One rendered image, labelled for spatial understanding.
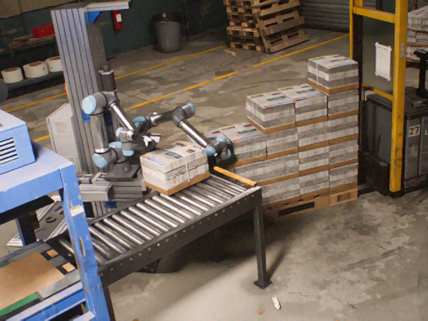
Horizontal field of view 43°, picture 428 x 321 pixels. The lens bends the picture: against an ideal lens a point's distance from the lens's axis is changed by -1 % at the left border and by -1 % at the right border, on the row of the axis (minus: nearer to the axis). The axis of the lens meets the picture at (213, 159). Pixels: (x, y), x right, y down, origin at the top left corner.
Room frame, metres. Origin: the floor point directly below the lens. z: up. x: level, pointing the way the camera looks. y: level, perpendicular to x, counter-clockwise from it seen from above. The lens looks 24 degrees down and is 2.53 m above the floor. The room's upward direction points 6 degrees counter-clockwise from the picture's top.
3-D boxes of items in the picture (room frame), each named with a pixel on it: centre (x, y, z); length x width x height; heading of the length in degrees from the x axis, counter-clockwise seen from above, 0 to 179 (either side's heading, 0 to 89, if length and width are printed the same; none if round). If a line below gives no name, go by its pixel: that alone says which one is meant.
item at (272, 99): (4.35, -0.53, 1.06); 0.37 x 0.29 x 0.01; 17
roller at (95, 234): (2.86, 0.70, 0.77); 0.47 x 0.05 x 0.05; 38
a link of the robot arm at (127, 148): (3.52, 0.57, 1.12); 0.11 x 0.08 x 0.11; 140
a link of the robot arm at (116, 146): (3.77, 0.70, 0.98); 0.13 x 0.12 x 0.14; 140
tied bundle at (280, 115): (4.37, -0.52, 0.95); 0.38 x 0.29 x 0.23; 17
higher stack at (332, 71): (4.52, -1.10, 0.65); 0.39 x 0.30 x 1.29; 15
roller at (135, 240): (2.94, 0.60, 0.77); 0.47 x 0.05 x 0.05; 38
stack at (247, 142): (4.33, -0.40, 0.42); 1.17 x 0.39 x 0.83; 105
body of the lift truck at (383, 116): (4.74, -1.88, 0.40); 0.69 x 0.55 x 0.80; 15
